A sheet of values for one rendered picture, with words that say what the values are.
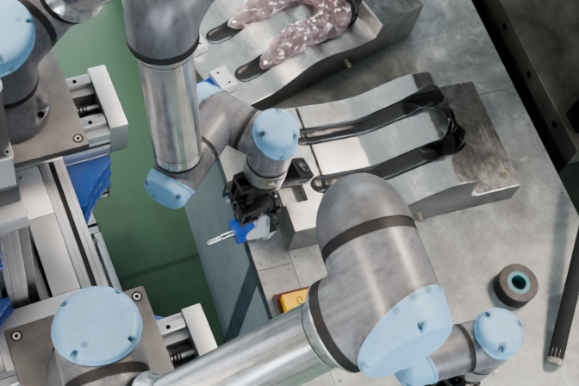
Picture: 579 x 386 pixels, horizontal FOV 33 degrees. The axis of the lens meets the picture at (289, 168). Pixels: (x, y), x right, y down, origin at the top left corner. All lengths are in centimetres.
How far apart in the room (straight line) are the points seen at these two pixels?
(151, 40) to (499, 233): 102
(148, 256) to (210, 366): 155
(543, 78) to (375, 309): 132
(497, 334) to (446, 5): 103
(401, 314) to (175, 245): 174
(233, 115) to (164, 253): 121
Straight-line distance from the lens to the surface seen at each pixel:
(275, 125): 154
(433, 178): 189
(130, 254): 273
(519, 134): 217
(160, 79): 130
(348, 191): 112
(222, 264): 239
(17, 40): 153
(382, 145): 194
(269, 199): 172
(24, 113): 165
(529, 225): 207
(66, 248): 170
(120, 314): 131
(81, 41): 309
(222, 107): 157
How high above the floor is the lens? 250
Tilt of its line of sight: 59 degrees down
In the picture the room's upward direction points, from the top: 19 degrees clockwise
